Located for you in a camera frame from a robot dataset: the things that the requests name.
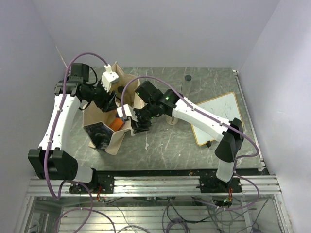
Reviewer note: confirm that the aluminium rail frame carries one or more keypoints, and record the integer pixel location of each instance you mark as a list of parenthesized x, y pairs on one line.
[(186, 186)]

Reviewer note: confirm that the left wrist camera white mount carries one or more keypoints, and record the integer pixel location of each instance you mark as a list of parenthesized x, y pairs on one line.
[(109, 78)]

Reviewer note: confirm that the orange pump bottle blue collar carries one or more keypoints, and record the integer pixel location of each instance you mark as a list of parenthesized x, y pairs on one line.
[(116, 124)]

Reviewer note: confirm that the beige round lotion bottle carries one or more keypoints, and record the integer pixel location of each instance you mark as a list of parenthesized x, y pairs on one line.
[(171, 120)]

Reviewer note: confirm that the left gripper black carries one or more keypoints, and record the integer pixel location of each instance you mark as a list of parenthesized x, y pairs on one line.
[(108, 102)]

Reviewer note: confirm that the yellow-framed whiteboard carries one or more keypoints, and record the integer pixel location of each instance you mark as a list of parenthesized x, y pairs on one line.
[(225, 106)]

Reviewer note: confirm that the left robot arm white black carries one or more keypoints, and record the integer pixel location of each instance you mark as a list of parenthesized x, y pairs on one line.
[(51, 160)]

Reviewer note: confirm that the clear square bottle black cap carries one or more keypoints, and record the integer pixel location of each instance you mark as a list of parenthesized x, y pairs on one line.
[(120, 89)]

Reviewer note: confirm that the cream canvas tote bag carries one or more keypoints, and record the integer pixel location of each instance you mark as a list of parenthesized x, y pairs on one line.
[(106, 130)]

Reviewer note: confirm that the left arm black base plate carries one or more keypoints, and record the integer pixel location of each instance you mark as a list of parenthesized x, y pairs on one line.
[(104, 185)]

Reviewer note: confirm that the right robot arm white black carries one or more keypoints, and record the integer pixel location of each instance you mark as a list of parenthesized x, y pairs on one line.
[(173, 104)]

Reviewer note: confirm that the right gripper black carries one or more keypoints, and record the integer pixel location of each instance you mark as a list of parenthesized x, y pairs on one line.
[(140, 125)]

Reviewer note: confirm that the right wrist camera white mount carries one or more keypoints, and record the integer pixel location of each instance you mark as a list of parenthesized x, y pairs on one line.
[(127, 111)]

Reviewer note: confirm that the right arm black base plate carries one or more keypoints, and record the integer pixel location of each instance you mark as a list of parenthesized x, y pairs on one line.
[(214, 185)]

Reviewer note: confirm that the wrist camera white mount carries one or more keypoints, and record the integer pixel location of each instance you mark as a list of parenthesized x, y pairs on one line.
[(127, 111), (109, 78)]

